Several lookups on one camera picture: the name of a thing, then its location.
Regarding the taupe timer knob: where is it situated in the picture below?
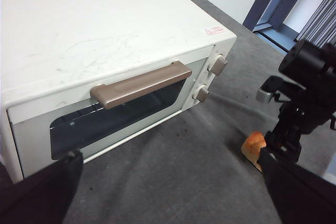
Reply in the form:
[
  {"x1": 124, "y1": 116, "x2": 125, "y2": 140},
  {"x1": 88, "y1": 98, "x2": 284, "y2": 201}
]
[{"x1": 192, "y1": 85, "x2": 210, "y2": 103}]

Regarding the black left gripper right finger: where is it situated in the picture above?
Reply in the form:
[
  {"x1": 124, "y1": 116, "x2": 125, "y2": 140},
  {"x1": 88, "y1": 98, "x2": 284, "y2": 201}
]
[{"x1": 257, "y1": 147, "x2": 336, "y2": 224}]

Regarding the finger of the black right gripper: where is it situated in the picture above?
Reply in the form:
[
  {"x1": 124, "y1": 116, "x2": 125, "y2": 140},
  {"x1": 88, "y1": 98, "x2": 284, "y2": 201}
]
[
  {"x1": 264, "y1": 120, "x2": 288, "y2": 154},
  {"x1": 282, "y1": 129, "x2": 302, "y2": 162}
]

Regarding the taupe temperature knob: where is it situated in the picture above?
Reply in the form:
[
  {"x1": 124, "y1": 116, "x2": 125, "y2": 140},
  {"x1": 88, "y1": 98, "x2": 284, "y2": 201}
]
[{"x1": 207, "y1": 54, "x2": 229, "y2": 76}]

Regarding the grey window blind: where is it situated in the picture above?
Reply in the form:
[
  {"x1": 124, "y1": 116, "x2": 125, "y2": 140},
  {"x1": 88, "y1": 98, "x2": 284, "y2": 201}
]
[{"x1": 296, "y1": 0, "x2": 336, "y2": 49}]

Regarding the oven door with taupe handle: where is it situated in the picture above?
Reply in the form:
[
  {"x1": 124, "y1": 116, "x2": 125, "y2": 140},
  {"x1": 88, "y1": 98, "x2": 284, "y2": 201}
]
[{"x1": 5, "y1": 45, "x2": 215, "y2": 164}]

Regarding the dark window frame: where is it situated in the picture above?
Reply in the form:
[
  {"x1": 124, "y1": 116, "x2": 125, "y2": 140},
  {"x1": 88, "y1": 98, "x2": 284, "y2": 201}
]
[{"x1": 243, "y1": 0, "x2": 336, "y2": 53}]

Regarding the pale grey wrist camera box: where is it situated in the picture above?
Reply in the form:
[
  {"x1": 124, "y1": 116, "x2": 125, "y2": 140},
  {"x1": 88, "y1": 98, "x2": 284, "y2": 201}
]
[{"x1": 256, "y1": 83, "x2": 275, "y2": 103}]

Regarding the golden bread loaf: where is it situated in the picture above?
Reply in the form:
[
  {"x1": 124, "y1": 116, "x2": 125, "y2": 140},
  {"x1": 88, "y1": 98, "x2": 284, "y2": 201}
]
[{"x1": 241, "y1": 131, "x2": 267, "y2": 174}]

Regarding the white toaster oven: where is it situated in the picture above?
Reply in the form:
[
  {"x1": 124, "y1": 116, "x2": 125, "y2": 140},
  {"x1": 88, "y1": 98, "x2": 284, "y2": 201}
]
[{"x1": 0, "y1": 0, "x2": 237, "y2": 183}]

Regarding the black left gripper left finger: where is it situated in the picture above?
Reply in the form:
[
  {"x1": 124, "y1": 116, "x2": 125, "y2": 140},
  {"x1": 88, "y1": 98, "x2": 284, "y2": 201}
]
[{"x1": 0, "y1": 150, "x2": 85, "y2": 224}]

